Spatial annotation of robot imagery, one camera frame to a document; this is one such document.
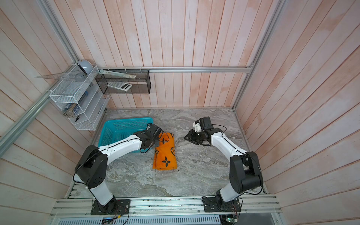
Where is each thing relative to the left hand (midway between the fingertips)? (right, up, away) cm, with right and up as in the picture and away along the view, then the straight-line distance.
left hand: (154, 143), depth 91 cm
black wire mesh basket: (-24, +44, +10) cm, 51 cm away
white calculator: (-25, +40, +7) cm, 48 cm away
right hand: (+21, +4, -3) cm, 22 cm away
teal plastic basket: (-33, +9, +10) cm, 36 cm away
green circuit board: (+43, -35, -22) cm, 60 cm away
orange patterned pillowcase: (+8, -7, -8) cm, 14 cm away
